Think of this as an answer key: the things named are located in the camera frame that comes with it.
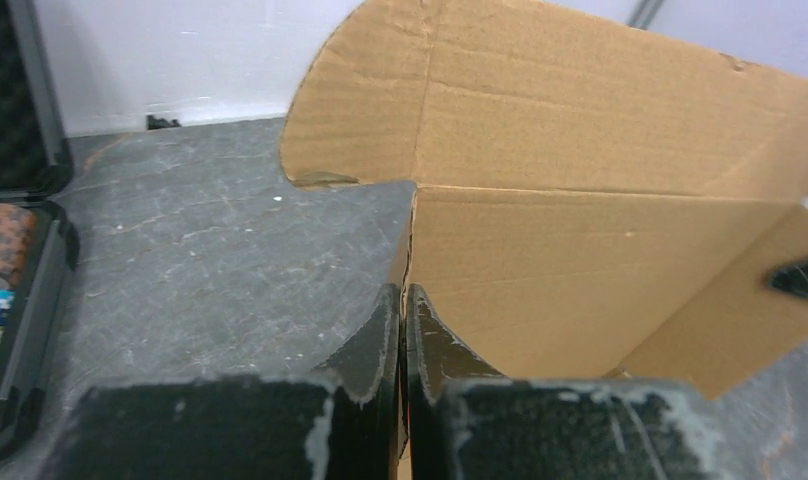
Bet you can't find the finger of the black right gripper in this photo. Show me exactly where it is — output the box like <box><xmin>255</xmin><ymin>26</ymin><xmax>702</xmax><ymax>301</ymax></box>
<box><xmin>768</xmin><ymin>259</ymin><xmax>808</xmax><ymax>300</ymax></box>

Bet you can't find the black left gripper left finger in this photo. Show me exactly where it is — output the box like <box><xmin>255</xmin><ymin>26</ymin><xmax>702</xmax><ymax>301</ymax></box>
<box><xmin>39</xmin><ymin>284</ymin><xmax>402</xmax><ymax>479</ymax></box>

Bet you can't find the black poker chip case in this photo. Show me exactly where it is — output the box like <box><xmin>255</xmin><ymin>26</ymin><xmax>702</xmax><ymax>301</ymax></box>
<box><xmin>0</xmin><ymin>0</ymin><xmax>80</xmax><ymax>462</ymax></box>

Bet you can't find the brown cardboard box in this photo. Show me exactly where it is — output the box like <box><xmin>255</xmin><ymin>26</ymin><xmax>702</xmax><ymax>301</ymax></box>
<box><xmin>279</xmin><ymin>0</ymin><xmax>808</xmax><ymax>402</ymax></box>

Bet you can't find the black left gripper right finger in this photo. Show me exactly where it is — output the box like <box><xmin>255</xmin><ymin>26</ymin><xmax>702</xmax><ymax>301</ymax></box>
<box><xmin>405</xmin><ymin>284</ymin><xmax>729</xmax><ymax>479</ymax></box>

